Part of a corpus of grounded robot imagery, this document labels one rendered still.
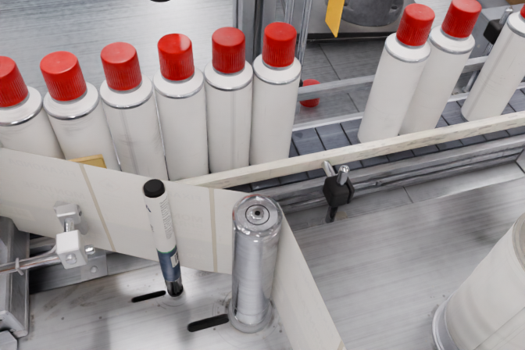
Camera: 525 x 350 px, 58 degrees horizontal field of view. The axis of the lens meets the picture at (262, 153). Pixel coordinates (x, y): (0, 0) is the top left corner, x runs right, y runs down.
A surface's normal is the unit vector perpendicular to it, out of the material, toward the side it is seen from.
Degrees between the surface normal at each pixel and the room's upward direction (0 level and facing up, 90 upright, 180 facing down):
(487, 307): 87
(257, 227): 0
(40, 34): 0
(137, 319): 0
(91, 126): 90
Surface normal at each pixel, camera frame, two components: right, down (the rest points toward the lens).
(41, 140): 0.77, 0.51
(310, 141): 0.05, -0.64
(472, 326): -0.92, 0.25
